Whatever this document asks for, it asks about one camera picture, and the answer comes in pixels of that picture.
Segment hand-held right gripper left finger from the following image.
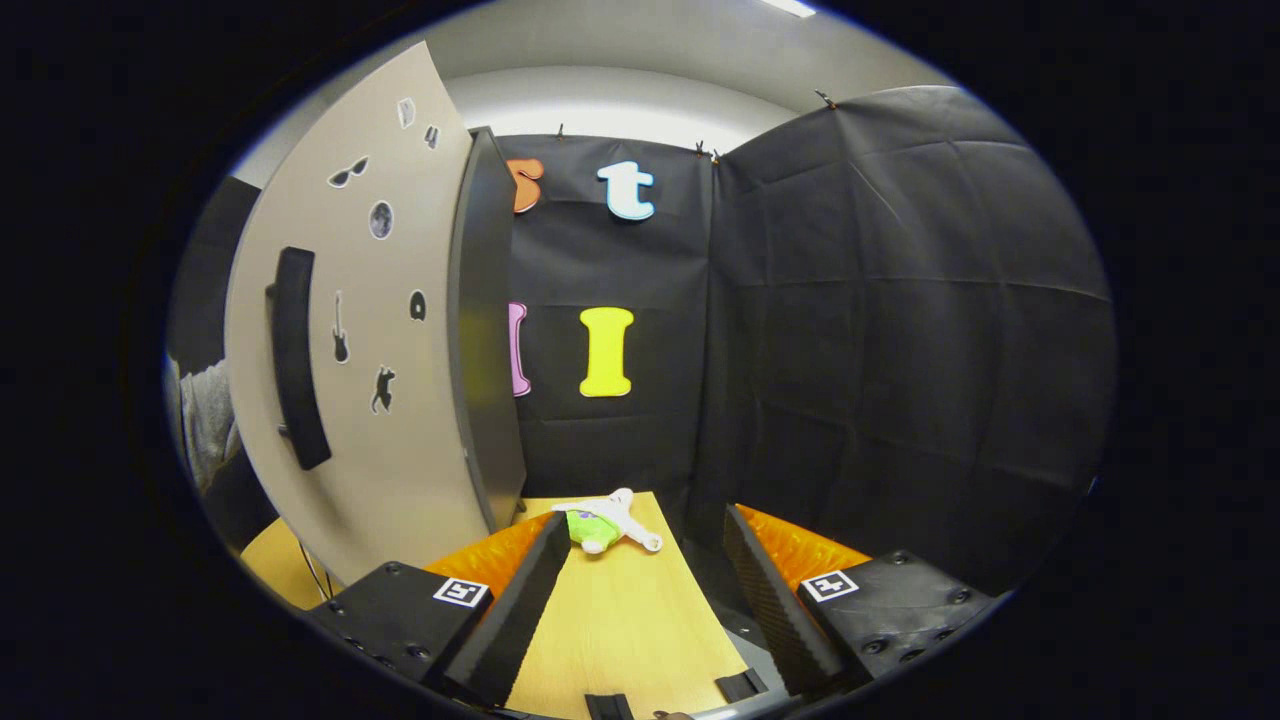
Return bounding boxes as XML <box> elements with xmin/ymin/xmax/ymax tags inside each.
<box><xmin>303</xmin><ymin>511</ymin><xmax>573</xmax><ymax>708</ymax></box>

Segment beige cabinet door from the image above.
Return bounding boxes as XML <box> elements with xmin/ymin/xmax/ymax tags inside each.
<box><xmin>224</xmin><ymin>40</ymin><xmax>493</xmax><ymax>586</ymax></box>

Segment black backdrop cloth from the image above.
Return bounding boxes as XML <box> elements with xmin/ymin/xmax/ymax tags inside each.
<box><xmin>165</xmin><ymin>85</ymin><xmax>1119</xmax><ymax>601</ymax></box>

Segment black door handle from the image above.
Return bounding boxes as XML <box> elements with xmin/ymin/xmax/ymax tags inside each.
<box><xmin>264</xmin><ymin>246</ymin><xmax>333</xmax><ymax>472</ymax></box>

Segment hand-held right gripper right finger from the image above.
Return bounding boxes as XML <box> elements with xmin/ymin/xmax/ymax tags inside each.
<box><xmin>722</xmin><ymin>503</ymin><xmax>1004</xmax><ymax>701</ymax></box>

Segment thin black cable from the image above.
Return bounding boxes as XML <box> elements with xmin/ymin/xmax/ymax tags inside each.
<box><xmin>295</xmin><ymin>540</ymin><xmax>336</xmax><ymax>601</ymax></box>

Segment green and white toy figure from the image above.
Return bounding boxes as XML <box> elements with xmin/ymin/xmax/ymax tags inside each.
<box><xmin>552</xmin><ymin>488</ymin><xmax>664</xmax><ymax>556</ymax></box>

